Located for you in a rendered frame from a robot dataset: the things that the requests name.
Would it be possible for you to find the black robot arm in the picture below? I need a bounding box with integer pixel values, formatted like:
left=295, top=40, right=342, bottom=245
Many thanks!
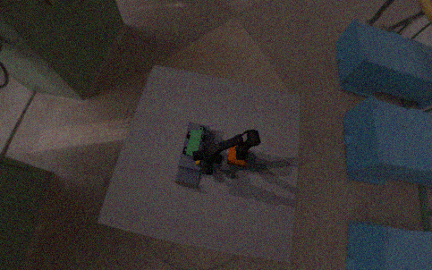
left=192, top=130, right=261, bottom=165

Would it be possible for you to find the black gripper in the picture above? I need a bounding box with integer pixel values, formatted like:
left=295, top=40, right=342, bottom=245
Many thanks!
left=202, top=158, right=214, bottom=175

